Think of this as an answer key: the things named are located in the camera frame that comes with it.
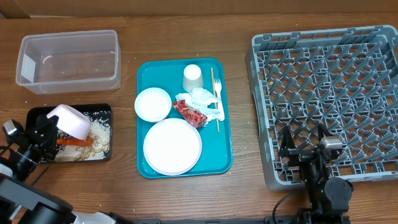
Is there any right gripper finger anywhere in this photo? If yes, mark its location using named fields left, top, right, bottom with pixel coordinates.
left=278, top=126, right=295, bottom=166
left=318, top=123, right=332, bottom=146

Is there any orange carrot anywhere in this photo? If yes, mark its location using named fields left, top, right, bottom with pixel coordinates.
left=57, top=136, right=94, bottom=147

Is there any white bowl with peanuts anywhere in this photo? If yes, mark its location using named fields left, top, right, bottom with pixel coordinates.
left=47, top=105, right=91, bottom=140

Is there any red snack wrapper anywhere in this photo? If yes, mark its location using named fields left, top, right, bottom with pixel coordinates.
left=172, top=100, right=207, bottom=128

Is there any white napkin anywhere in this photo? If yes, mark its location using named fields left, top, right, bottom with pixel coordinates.
left=175, top=87, right=220, bottom=123

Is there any white bowl with rice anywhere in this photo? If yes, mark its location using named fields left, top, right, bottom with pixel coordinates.
left=134, top=87, right=172, bottom=123

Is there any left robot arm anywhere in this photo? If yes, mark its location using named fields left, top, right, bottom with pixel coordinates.
left=1, top=116, right=132, bottom=224

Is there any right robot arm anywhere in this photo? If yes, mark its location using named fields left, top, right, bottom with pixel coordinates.
left=279, top=123, right=354, bottom=223

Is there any black waste tray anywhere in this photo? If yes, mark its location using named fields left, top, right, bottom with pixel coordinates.
left=41, top=103, right=112, bottom=164

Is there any grey dishwasher rack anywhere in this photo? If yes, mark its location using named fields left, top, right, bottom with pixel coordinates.
left=246, top=25, right=397, bottom=190

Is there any peanuts pile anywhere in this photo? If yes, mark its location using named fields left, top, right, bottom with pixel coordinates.
left=57, top=129, right=110, bottom=161

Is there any spilled rice pile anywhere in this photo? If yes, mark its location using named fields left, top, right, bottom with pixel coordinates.
left=54, top=110, right=111, bottom=162

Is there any teal serving tray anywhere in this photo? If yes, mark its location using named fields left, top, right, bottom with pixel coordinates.
left=136, top=58, right=233, bottom=177

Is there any clear plastic bin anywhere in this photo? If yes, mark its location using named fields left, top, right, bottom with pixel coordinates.
left=16, top=30, right=122, bottom=95

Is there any white plastic fork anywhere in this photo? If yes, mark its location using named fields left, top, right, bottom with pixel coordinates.
left=214, top=78, right=226, bottom=122

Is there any wooden chopstick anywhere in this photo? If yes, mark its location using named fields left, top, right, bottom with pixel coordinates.
left=210, top=67, right=220, bottom=133

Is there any white round plate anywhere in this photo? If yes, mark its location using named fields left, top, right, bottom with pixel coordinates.
left=143, top=118, right=202, bottom=176

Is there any white upturned cup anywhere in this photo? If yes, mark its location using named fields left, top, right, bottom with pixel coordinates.
left=182, top=64, right=203, bottom=92

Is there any cardboard backdrop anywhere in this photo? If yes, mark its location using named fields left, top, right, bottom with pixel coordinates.
left=1, top=0, right=397, bottom=19

